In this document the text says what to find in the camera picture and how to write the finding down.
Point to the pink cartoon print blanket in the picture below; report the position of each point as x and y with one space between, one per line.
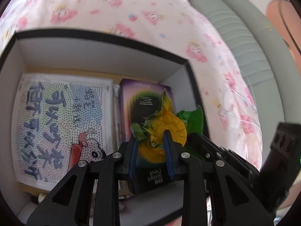
175 26

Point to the black Daphne shoe box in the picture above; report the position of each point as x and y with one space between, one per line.
80 50

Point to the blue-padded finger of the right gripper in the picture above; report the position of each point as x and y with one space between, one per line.
203 146

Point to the pixel bead art board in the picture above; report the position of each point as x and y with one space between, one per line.
57 121

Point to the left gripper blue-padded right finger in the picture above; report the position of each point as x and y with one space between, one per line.
232 196

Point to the black camera module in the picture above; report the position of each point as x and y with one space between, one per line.
281 166

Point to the colourful Smart Devil box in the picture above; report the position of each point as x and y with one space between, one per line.
146 111

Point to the yellow green snack bag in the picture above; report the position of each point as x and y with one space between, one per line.
150 134

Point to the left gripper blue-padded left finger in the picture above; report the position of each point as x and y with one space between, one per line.
86 187

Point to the grey upholstered headboard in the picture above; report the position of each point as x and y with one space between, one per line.
263 58

